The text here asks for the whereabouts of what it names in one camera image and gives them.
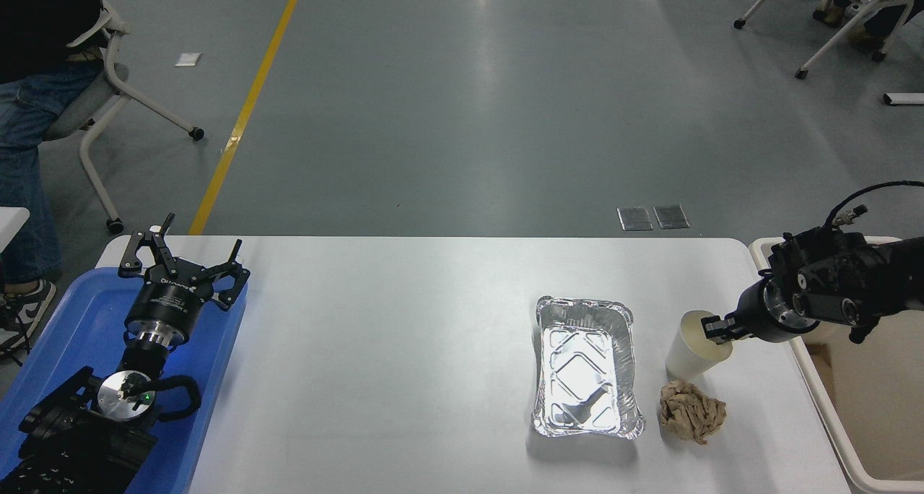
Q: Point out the blue plastic tray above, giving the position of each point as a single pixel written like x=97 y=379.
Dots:
x=72 y=321

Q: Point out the small white table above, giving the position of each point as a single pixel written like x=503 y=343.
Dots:
x=11 y=227

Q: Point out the crumpled tan paper ball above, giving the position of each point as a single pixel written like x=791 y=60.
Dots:
x=689 y=411

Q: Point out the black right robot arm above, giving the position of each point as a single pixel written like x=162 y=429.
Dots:
x=852 y=277

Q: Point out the white wheeled chair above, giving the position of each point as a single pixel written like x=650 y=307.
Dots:
x=108 y=97
x=841 y=35

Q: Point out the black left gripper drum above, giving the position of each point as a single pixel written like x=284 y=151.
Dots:
x=170 y=302

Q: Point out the metal floor plate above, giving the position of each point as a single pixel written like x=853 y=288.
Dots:
x=634 y=218
x=671 y=217

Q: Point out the white flat bar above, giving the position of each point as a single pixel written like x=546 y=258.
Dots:
x=904 y=99

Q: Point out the cream paper cup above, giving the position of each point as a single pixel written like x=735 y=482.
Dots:
x=689 y=353

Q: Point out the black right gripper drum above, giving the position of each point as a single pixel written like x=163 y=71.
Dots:
x=754 y=313

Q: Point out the rectangular foil tray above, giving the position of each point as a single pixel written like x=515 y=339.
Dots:
x=588 y=371

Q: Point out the large pale plastic bin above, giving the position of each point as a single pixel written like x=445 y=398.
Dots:
x=881 y=407

